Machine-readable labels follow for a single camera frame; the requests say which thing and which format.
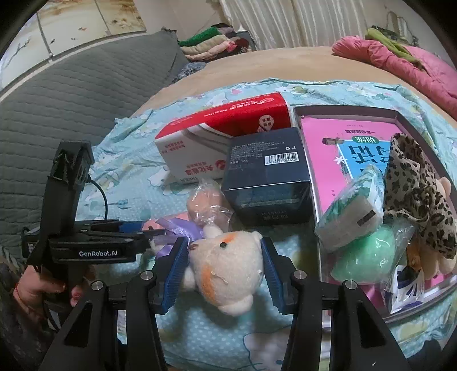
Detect leopard print cloth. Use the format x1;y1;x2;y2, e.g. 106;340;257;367
383;133;456;259

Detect red white tissue box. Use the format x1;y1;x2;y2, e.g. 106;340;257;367
155;93;291;184

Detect pink tissue pack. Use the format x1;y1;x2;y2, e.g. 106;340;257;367
141;212;189;236

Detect beige bear pink dress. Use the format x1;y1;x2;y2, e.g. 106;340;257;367
407;176;456;280

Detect pink quilted duvet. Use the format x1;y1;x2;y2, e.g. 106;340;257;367
332;36;456;118

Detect dark shallow tray box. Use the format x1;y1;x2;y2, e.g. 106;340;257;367
292;104;457;323

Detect black cable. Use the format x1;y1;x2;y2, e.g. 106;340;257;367
85;178;109;222

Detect white curtains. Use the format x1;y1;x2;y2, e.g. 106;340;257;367
219;0;368;50

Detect painted wall panels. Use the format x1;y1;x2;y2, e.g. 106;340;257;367
1;0;147;88

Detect grey quilted headboard cover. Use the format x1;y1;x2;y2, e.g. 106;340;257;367
1;29;187;258

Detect brown toy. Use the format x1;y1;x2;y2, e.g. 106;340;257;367
187;178;233;232

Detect dark blue small box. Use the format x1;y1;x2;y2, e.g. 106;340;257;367
222;128;313;227

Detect green ball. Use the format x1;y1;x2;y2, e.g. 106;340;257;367
329;219;416;285

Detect stack of folded clothes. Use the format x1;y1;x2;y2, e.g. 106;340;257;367
178;23;256;62

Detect person left hand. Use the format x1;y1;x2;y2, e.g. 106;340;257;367
12;266;67;323

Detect green garment on duvet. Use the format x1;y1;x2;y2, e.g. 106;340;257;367
365;28;423;70

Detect cream plush purple dress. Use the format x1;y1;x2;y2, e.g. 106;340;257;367
151;220;263;317

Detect Hello Kitty blue cloth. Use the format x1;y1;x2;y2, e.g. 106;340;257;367
77;78;456;370

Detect silver purple snack packet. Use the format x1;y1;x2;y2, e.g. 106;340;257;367
382;265;424;314

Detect pink and blue book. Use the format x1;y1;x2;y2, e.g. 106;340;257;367
299;114;457;308

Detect green white tissue pack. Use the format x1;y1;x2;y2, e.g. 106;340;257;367
314;165;385;253

